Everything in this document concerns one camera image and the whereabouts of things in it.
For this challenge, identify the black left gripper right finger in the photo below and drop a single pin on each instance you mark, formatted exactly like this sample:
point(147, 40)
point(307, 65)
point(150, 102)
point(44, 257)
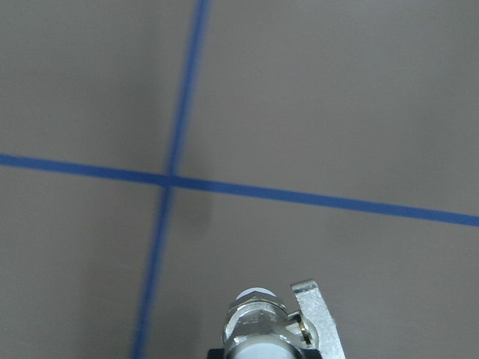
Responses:
point(311, 354)

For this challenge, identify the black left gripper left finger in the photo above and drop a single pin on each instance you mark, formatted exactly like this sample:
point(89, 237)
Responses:
point(216, 354)

